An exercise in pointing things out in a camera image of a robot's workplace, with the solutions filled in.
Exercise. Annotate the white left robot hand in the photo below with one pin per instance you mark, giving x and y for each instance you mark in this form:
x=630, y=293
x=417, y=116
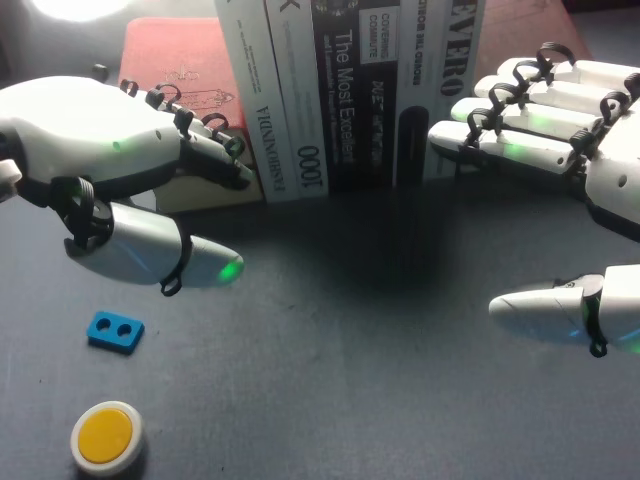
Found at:
x=90, y=120

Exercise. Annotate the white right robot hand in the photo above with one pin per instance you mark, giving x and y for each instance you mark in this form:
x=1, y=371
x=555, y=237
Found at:
x=550, y=115

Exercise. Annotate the dark red box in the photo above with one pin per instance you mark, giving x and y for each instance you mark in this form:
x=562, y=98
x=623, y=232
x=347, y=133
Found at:
x=525, y=25

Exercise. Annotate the red book with gold print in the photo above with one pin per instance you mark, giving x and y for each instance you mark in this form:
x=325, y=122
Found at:
x=175, y=50

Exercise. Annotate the white EVERO book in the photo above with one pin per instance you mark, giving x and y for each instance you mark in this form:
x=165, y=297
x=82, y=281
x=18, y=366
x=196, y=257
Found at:
x=467, y=30

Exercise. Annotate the white FASHIONINDIA book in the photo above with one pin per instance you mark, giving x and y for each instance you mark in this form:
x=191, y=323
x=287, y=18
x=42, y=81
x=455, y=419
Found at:
x=260, y=100

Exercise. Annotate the black The Most Excellent book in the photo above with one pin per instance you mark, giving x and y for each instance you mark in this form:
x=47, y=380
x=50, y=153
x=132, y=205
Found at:
x=350, y=100

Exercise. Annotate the white box with black trim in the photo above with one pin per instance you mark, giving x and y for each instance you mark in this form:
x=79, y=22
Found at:
x=300, y=100

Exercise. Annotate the small black object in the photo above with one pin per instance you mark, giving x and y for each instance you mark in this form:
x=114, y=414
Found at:
x=100, y=71

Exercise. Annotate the blue block with two holes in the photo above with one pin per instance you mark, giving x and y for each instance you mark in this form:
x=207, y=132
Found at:
x=112, y=342

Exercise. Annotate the yellow button with white rim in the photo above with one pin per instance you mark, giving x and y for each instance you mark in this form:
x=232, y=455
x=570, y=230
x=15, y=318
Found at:
x=107, y=435

